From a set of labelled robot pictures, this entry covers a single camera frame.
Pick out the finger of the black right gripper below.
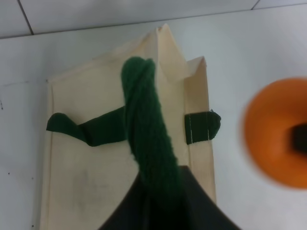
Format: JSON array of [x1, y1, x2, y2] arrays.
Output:
[[292, 123, 307, 153]]

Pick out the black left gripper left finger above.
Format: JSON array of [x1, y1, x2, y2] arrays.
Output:
[[97, 173, 154, 230]]

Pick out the white linen bag green handles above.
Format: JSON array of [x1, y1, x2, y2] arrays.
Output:
[[40, 24, 216, 230]]

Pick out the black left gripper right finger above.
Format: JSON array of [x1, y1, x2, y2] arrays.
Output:
[[153, 166, 239, 230]]

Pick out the orange fruit with stem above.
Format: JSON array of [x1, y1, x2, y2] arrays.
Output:
[[243, 77, 307, 189]]

